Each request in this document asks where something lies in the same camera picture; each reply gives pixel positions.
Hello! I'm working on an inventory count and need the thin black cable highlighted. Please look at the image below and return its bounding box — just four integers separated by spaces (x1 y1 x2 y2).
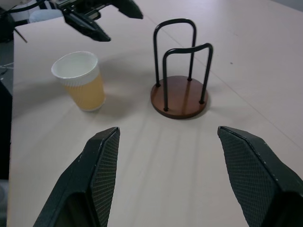
14 28 28 44

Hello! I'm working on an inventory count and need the wooden base wire cup holder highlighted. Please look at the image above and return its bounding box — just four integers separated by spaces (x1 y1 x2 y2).
150 18 214 120

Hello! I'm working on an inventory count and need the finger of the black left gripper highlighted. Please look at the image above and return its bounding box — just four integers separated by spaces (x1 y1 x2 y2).
113 0 144 19
63 11 112 43

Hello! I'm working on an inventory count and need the yellow and white paper cup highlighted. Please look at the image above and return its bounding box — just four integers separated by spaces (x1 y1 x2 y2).
51 51 106 113

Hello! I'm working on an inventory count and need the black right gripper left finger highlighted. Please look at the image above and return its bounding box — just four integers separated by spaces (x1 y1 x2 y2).
33 126 120 227

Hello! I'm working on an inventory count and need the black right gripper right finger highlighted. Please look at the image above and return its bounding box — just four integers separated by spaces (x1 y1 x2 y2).
217 126 303 227

